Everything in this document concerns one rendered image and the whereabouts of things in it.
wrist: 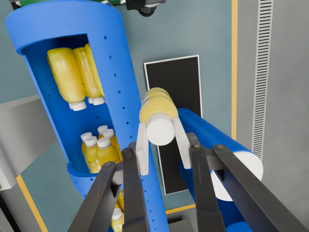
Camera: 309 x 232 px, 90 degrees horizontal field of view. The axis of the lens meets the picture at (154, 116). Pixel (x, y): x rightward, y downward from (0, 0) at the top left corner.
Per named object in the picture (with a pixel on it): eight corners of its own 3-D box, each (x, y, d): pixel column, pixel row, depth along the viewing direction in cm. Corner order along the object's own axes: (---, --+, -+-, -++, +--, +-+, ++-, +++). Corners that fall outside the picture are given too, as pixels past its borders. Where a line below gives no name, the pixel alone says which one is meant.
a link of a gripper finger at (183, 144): (181, 143, 14) (189, 142, 14) (172, 116, 21) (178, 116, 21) (184, 170, 15) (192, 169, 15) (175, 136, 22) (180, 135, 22)
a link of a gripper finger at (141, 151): (148, 175, 15) (141, 176, 15) (148, 140, 22) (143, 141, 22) (142, 149, 14) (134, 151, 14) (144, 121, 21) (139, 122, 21)
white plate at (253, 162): (223, 147, 68) (221, 146, 69) (201, 198, 75) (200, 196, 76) (272, 157, 74) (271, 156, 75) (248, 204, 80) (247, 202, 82)
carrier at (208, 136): (172, 104, 152) (163, 130, 159) (221, 145, 69) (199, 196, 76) (198, 111, 158) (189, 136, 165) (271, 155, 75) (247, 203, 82)
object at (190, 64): (162, 186, 197) (164, 195, 182) (142, 63, 152) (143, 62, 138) (201, 177, 201) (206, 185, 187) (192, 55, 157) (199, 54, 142)
